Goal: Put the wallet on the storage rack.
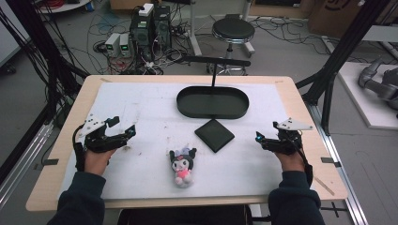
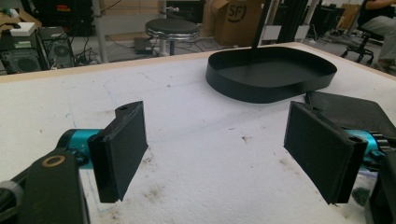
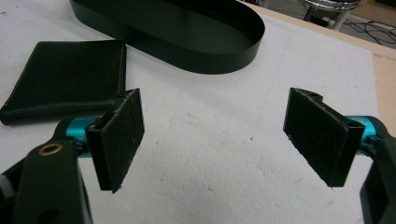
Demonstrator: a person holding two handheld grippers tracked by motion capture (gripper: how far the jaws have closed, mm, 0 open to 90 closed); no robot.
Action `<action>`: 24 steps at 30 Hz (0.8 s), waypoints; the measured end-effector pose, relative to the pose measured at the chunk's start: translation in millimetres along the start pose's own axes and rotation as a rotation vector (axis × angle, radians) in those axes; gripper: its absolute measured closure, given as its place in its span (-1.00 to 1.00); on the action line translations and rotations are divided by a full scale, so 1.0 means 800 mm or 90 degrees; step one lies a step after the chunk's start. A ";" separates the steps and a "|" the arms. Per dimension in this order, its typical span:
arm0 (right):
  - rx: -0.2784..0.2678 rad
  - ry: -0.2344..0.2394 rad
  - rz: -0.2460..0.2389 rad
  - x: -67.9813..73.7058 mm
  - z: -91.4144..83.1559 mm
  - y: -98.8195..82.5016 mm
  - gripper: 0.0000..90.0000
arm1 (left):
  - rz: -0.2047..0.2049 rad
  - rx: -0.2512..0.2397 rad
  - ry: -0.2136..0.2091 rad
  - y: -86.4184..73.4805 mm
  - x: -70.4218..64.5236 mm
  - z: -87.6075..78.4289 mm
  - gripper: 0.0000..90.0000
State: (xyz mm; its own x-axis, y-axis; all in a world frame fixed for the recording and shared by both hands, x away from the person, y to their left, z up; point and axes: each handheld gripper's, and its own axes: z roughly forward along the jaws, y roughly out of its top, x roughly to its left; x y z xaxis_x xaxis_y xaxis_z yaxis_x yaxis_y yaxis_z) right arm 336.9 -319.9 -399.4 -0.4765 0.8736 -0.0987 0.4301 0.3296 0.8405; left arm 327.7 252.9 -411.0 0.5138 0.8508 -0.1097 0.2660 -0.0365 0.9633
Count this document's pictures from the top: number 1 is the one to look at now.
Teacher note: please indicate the black oval tray bar stand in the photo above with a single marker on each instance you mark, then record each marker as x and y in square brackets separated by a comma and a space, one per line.
[212, 104]

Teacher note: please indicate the white box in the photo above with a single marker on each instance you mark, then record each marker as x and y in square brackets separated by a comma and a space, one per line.
[146, 9]

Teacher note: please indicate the black square coaster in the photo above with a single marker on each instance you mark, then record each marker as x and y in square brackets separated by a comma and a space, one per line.
[214, 135]

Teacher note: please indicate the grey power supply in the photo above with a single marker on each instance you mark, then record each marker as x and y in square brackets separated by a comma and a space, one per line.
[125, 45]
[112, 44]

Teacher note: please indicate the cardboard box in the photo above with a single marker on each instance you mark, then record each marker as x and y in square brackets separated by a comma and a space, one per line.
[334, 15]

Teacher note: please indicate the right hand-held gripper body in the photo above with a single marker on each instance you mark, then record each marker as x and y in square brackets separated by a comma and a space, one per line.
[286, 143]

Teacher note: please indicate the black metal frame post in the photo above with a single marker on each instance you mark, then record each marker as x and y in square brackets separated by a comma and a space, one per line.
[341, 53]
[37, 40]

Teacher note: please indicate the black computer tower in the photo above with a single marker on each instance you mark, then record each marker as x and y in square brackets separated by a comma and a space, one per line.
[162, 26]
[140, 37]

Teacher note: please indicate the aluminium rail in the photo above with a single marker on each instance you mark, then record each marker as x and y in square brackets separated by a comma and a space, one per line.
[341, 175]
[22, 159]

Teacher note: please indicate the person's right hand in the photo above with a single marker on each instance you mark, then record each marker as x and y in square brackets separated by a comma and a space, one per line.
[292, 163]

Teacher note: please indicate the white table mat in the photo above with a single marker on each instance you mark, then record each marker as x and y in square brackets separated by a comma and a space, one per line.
[150, 103]

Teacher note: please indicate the white platform board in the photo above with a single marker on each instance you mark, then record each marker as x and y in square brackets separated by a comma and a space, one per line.
[359, 97]

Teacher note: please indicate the black round stool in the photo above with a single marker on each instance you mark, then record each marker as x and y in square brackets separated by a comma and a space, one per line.
[233, 30]

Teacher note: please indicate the black and pink plush toy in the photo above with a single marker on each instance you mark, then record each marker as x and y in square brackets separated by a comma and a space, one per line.
[182, 165]

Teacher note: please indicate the person's left hand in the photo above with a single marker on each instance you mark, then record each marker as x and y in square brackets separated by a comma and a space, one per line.
[97, 163]

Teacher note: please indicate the black tape piece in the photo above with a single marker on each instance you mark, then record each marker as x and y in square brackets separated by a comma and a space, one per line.
[330, 161]
[50, 162]

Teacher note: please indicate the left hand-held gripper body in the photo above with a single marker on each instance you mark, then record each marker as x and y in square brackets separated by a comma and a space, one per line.
[97, 142]

